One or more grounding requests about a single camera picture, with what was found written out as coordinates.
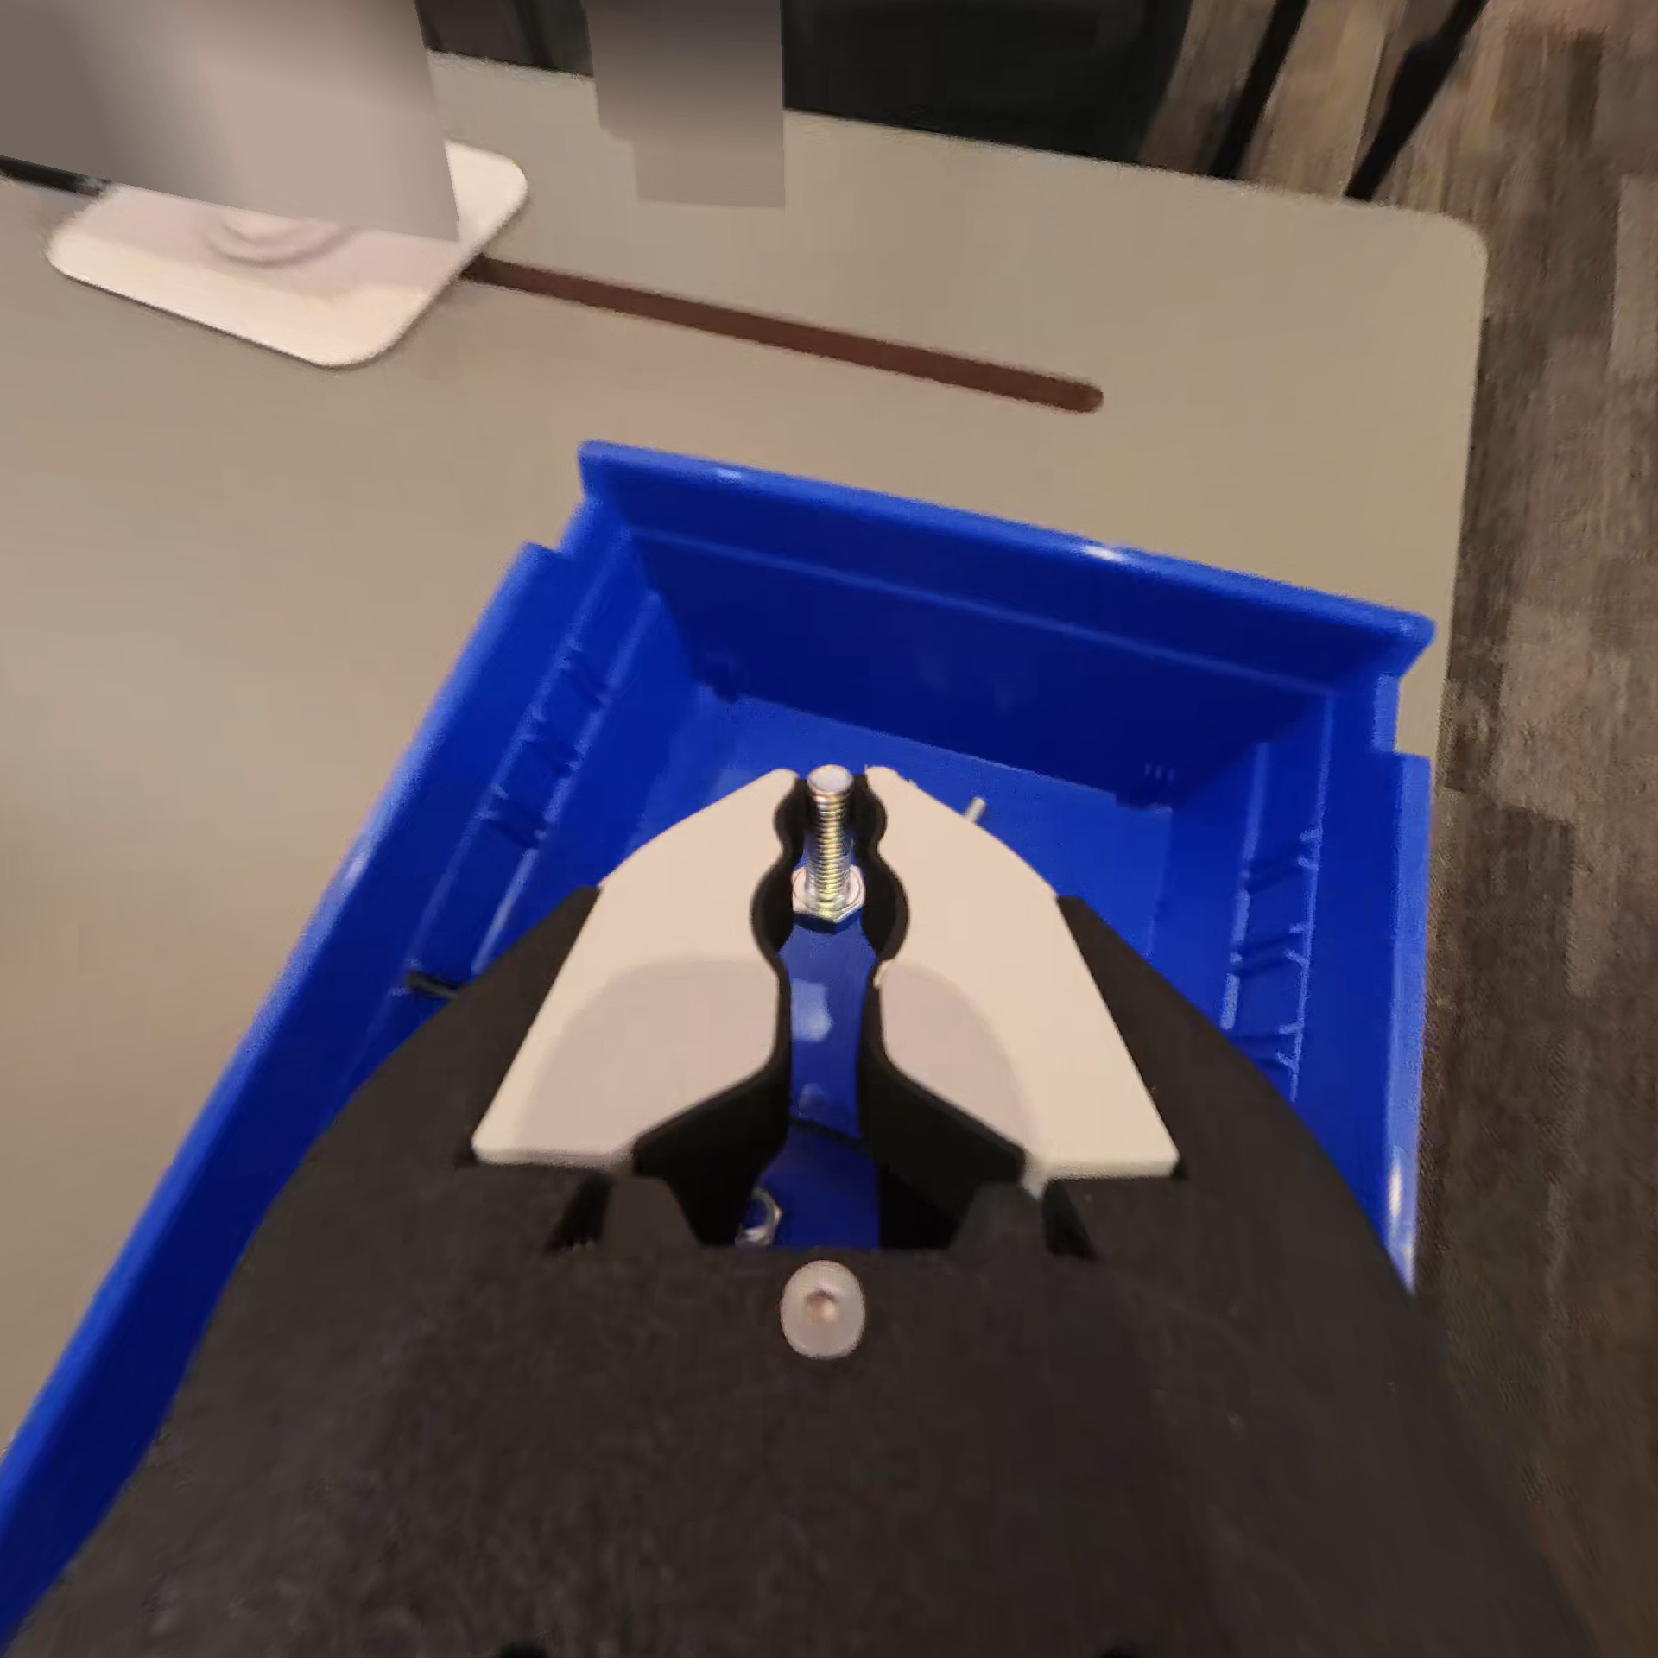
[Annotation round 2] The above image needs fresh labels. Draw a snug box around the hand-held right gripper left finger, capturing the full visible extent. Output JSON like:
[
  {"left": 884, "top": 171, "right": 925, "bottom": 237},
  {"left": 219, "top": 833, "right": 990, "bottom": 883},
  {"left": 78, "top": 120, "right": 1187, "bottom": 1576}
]
[{"left": 472, "top": 766, "right": 797, "bottom": 1174}]

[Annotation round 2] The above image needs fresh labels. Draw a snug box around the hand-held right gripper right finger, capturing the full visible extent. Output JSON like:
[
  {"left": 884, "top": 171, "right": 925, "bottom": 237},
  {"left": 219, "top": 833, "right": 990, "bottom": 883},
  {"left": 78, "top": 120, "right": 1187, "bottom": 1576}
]
[{"left": 855, "top": 766, "right": 1183, "bottom": 1183}]

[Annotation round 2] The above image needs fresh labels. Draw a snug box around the blue divided plastic bin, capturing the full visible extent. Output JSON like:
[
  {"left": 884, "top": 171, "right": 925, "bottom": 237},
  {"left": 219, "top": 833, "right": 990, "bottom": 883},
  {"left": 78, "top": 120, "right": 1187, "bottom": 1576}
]
[{"left": 0, "top": 442, "right": 1438, "bottom": 1647}]

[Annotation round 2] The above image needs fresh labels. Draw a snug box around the white tablet stand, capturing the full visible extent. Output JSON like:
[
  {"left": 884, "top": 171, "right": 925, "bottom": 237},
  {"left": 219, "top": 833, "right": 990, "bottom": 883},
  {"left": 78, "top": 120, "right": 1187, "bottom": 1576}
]
[{"left": 45, "top": 142, "right": 531, "bottom": 372}]

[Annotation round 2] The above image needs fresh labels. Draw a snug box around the large black panel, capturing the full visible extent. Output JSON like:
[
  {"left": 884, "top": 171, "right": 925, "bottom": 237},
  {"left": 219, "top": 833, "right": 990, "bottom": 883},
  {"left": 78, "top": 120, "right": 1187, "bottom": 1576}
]
[{"left": 784, "top": 0, "right": 1195, "bottom": 169}]

